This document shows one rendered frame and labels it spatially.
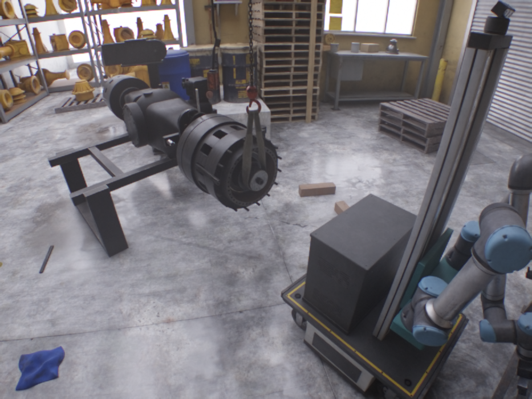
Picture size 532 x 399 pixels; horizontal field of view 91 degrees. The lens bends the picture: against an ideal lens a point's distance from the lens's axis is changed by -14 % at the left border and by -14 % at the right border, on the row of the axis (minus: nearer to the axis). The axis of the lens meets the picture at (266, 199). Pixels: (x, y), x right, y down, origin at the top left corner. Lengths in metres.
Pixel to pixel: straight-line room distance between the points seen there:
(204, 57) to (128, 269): 3.32
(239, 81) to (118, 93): 1.88
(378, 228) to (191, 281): 1.48
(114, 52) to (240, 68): 1.85
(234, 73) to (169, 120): 2.53
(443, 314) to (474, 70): 0.75
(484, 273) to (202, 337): 1.68
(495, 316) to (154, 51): 4.03
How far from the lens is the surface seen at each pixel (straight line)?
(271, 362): 2.01
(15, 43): 9.95
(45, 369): 2.35
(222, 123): 2.06
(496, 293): 1.25
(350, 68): 6.42
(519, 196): 1.49
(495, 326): 1.22
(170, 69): 4.46
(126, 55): 4.24
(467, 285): 1.03
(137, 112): 2.96
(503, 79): 7.00
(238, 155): 1.80
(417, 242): 1.31
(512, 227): 0.93
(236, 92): 5.01
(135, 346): 2.21
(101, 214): 2.63
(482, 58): 1.05
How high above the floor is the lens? 1.80
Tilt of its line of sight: 34 degrees down
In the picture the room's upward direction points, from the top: straight up
